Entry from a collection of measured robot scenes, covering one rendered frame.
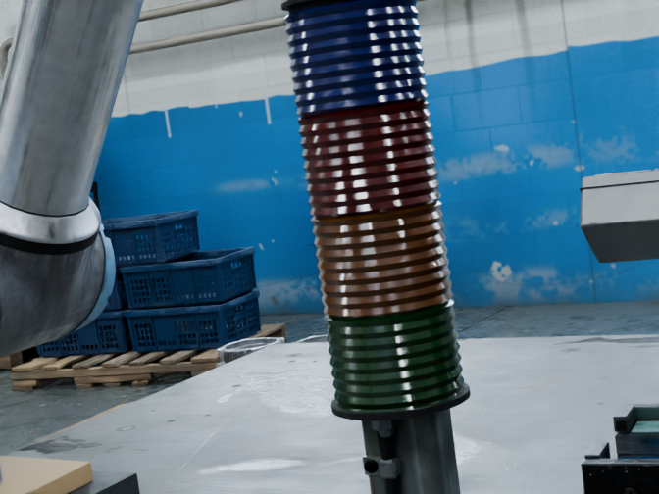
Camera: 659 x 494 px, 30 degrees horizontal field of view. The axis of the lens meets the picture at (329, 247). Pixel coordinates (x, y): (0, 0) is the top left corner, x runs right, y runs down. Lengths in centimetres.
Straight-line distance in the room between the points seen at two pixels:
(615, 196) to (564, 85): 561
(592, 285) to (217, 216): 246
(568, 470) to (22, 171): 60
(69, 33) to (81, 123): 9
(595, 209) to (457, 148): 587
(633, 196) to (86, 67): 52
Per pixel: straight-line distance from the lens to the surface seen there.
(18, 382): 651
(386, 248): 53
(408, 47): 54
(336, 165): 53
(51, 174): 125
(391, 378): 54
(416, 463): 56
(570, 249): 674
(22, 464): 133
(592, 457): 81
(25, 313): 129
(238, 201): 769
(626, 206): 105
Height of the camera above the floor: 116
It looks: 6 degrees down
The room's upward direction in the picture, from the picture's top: 8 degrees counter-clockwise
